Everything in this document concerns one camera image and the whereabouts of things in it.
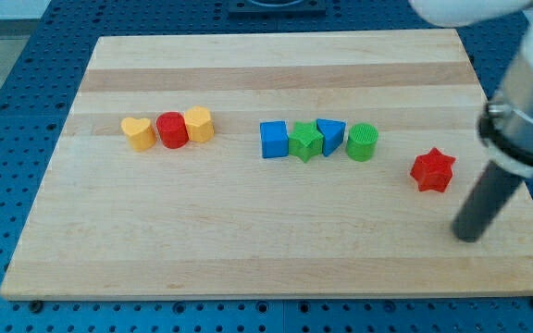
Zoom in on red cylinder block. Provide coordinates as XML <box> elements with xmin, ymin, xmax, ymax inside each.
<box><xmin>156</xmin><ymin>112</ymin><xmax>189</xmax><ymax>149</ymax></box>

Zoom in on red star block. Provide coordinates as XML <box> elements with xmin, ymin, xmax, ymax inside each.
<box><xmin>410</xmin><ymin>147</ymin><xmax>456</xmax><ymax>192</ymax></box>

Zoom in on green star block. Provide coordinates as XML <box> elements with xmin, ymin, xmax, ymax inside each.
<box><xmin>289</xmin><ymin>121</ymin><xmax>324</xmax><ymax>163</ymax></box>

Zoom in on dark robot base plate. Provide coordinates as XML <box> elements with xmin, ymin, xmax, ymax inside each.
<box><xmin>225</xmin><ymin>0</ymin><xmax>327</xmax><ymax>16</ymax></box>

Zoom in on green cylinder block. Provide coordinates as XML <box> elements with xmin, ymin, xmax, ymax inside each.
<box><xmin>346</xmin><ymin>123</ymin><xmax>378</xmax><ymax>162</ymax></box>

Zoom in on wooden board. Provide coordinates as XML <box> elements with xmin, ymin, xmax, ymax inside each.
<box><xmin>0</xmin><ymin>30</ymin><xmax>533</xmax><ymax>301</ymax></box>

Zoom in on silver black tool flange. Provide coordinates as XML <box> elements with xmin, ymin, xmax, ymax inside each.
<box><xmin>477</xmin><ymin>53</ymin><xmax>533</xmax><ymax>179</ymax></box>

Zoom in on yellow hexagon block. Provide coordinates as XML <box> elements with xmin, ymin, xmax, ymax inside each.
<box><xmin>184</xmin><ymin>106</ymin><xmax>215</xmax><ymax>142</ymax></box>

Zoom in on blue cube block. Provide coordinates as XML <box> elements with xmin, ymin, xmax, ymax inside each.
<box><xmin>260</xmin><ymin>120</ymin><xmax>289</xmax><ymax>158</ymax></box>

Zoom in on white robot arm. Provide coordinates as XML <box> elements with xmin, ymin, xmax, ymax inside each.
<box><xmin>410</xmin><ymin>0</ymin><xmax>533</xmax><ymax>242</ymax></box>

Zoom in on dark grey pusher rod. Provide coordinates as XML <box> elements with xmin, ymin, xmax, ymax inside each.
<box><xmin>452</xmin><ymin>162</ymin><xmax>523</xmax><ymax>242</ymax></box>

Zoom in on blue triangle block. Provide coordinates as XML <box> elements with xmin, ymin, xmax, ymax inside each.
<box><xmin>316</xmin><ymin>118</ymin><xmax>346</xmax><ymax>156</ymax></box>

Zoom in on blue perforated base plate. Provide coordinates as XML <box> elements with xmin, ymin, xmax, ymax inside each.
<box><xmin>0</xmin><ymin>0</ymin><xmax>533</xmax><ymax>332</ymax></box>

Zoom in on yellow heart block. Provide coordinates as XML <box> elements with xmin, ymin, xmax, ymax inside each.
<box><xmin>120</xmin><ymin>117</ymin><xmax>156</xmax><ymax>152</ymax></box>

